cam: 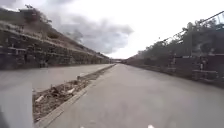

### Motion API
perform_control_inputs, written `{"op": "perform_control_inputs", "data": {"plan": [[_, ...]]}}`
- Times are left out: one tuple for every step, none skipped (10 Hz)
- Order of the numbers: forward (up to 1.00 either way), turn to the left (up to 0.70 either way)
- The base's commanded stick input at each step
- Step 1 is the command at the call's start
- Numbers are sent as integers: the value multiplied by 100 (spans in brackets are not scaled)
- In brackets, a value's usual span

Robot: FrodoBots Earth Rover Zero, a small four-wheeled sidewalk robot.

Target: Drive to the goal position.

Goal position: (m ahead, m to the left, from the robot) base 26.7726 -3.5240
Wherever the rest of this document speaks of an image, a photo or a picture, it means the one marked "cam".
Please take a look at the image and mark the grey concrete road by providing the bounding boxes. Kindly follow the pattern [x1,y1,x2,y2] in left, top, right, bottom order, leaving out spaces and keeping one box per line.
[46,63,224,128]

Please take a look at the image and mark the pale grey side road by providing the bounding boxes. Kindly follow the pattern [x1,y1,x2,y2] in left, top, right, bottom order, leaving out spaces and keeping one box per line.
[0,63,113,93]

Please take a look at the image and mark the dirt and rubble median strip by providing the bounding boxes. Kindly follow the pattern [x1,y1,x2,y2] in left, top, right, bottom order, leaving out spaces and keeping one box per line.
[32,64,116,124]

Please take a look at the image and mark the tree on slope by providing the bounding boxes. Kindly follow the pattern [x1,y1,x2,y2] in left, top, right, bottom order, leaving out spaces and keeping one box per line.
[18,4,53,26]

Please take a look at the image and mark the terraced stone retaining wall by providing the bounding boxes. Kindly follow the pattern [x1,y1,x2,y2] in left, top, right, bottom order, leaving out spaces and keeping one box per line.
[0,7,111,71]

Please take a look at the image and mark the dark stone wall with ledges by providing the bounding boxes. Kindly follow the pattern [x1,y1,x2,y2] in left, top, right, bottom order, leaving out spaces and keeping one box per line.
[124,49,224,89]

